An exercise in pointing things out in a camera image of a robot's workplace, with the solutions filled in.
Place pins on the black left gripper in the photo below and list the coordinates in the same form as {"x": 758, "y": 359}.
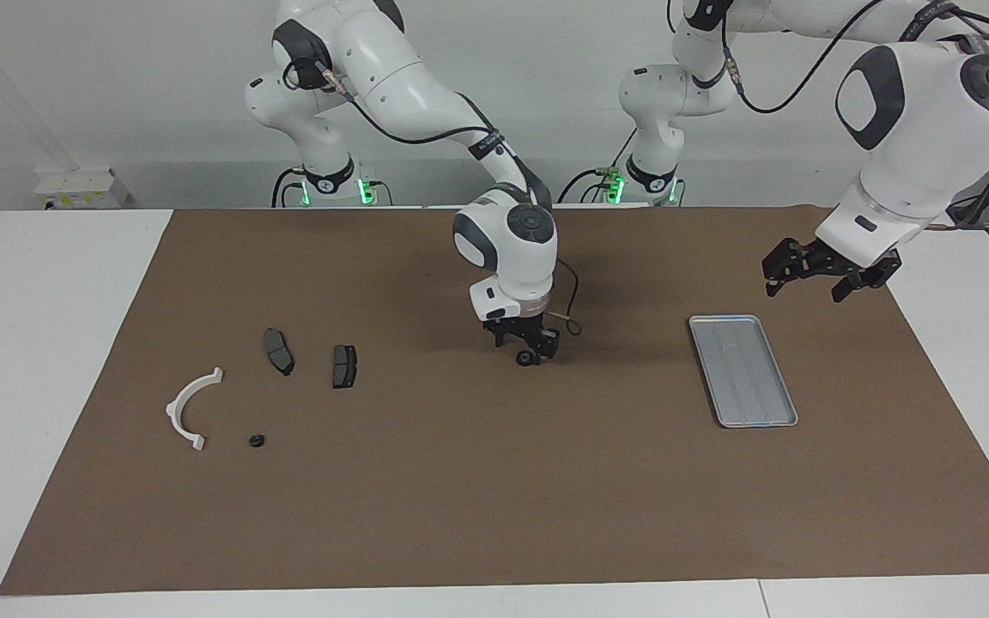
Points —
{"x": 834, "y": 264}

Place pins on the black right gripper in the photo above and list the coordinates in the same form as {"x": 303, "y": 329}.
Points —
{"x": 520, "y": 326}

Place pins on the large black bearing gear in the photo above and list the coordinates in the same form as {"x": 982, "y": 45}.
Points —
{"x": 527, "y": 359}

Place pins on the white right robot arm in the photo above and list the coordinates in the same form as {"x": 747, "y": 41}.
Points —
{"x": 503, "y": 249}

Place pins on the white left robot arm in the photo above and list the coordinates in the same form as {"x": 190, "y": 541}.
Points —
{"x": 915, "y": 146}

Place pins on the silver metal tray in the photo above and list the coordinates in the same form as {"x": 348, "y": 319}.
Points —
{"x": 743, "y": 373}

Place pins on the brown table mat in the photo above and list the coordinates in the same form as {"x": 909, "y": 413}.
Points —
{"x": 494, "y": 481}

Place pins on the short grey brake pad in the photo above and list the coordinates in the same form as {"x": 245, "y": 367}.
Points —
{"x": 345, "y": 367}

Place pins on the long grey brake pad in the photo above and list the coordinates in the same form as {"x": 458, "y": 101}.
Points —
{"x": 278, "y": 352}

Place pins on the white power strip box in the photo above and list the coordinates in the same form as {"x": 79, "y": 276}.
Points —
{"x": 74, "y": 193}

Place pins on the white semicircular bracket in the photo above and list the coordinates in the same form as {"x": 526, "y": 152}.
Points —
{"x": 175, "y": 412}

